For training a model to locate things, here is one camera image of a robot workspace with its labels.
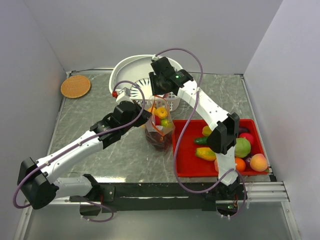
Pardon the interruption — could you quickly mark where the white oval plate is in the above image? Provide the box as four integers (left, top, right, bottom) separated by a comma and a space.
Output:
109, 54, 153, 89

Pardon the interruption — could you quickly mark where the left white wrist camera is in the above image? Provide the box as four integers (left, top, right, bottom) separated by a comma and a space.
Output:
112, 87, 133, 104

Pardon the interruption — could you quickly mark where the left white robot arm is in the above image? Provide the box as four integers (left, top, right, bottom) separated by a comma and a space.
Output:
17, 101, 152, 210

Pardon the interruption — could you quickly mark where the green cabbage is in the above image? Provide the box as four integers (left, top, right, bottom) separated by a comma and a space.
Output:
234, 138, 251, 159

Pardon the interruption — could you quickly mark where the dark purple mangosteen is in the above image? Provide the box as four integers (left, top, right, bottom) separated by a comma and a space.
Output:
149, 136, 172, 152

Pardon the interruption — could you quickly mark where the green pear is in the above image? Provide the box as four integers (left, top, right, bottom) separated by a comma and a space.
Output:
161, 119, 172, 128

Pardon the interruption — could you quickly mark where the green starfruit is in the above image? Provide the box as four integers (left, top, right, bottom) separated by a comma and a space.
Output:
202, 125, 212, 137

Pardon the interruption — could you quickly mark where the white plastic dish basket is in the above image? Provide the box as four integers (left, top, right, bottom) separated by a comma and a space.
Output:
109, 54, 188, 113

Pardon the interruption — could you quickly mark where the striped round plate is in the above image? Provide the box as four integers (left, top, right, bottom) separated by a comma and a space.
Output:
130, 78, 152, 100

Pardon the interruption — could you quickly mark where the black base frame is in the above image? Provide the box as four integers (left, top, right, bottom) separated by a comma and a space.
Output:
69, 178, 247, 216

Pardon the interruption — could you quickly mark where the red round fruit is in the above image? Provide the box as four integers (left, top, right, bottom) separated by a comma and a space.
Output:
239, 132, 255, 146

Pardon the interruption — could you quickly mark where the orange peach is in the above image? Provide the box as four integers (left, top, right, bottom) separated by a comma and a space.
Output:
214, 159, 219, 173

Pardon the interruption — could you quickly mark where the clear zip top bag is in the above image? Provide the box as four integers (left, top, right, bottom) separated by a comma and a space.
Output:
144, 95, 175, 150

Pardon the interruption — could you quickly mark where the round woven coaster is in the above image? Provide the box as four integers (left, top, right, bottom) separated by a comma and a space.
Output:
60, 75, 91, 99

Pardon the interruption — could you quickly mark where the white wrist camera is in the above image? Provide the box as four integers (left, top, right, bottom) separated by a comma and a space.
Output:
151, 55, 160, 61
112, 87, 133, 104

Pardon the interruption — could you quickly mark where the green cucumber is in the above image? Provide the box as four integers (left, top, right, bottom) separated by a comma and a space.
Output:
194, 137, 208, 146

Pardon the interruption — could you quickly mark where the red plastic tray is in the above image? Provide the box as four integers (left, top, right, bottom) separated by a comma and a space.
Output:
176, 119, 269, 178

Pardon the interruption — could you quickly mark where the purple eggplant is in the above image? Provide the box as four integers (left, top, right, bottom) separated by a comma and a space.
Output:
238, 126, 250, 135

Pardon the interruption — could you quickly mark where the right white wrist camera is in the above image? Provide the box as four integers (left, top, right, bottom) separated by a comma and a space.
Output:
151, 55, 160, 61

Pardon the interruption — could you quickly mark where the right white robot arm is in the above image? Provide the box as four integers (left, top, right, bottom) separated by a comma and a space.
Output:
149, 56, 240, 199

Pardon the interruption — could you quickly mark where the pale yellow peach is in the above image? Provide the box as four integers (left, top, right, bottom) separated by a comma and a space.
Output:
249, 153, 268, 172

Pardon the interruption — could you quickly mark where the yellow orange mango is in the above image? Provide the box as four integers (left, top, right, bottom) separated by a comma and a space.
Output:
141, 107, 156, 129

